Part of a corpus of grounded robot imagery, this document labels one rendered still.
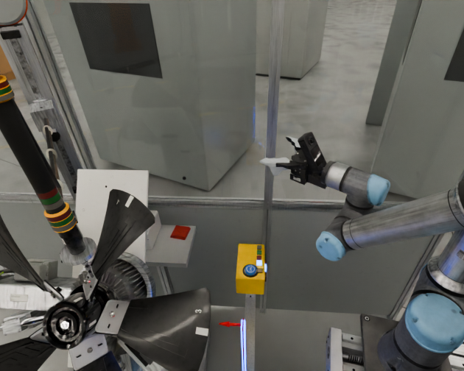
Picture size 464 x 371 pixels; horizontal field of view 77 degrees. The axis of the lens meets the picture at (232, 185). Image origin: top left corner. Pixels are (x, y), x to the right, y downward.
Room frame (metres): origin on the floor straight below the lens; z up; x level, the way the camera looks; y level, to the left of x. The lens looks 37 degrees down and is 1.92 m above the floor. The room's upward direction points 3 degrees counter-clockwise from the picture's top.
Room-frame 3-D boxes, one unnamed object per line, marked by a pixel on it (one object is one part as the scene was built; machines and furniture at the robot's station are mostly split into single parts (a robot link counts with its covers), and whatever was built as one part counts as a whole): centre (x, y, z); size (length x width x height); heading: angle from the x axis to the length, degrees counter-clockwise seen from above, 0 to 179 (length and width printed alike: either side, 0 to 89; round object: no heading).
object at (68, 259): (0.43, 0.34, 1.49); 0.09 x 0.07 x 0.10; 29
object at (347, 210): (0.61, -0.35, 1.34); 0.11 x 0.08 x 0.11; 137
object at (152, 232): (1.02, 0.46, 0.91); 0.17 x 0.16 x 0.11; 174
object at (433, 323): (0.35, -0.47, 1.20); 0.13 x 0.12 x 0.14; 137
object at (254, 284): (0.68, -0.06, 1.02); 0.16 x 0.10 x 0.11; 174
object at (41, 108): (0.97, 0.64, 1.53); 0.10 x 0.07 x 0.08; 29
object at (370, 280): (1.14, 0.25, 0.50); 2.59 x 0.03 x 0.91; 84
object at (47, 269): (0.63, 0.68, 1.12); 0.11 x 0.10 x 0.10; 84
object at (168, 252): (0.98, 0.39, 0.84); 0.36 x 0.24 x 0.03; 84
